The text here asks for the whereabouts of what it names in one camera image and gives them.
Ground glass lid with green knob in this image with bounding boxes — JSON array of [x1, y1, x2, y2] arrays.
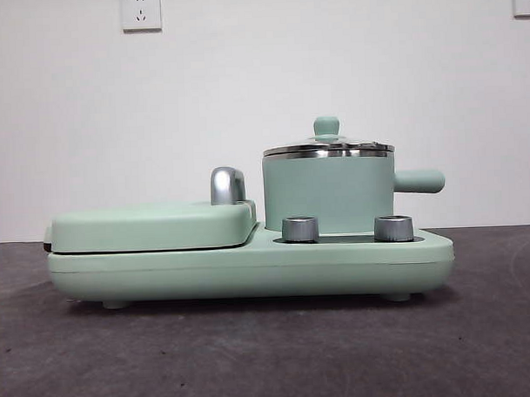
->
[[261, 112, 396, 158]]

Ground mint green steamer pot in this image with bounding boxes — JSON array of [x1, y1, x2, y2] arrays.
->
[[260, 141, 449, 234]]

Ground silver control knob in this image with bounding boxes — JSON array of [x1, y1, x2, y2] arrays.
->
[[372, 213, 414, 243], [280, 214, 319, 243]]

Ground mint green breakfast machine base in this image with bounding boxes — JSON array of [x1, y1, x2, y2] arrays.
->
[[45, 215, 457, 313]]

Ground mint green griddle cover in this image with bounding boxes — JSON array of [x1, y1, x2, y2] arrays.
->
[[42, 198, 259, 255]]

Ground chrome griddle cover handle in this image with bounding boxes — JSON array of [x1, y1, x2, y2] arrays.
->
[[208, 165, 248, 206]]

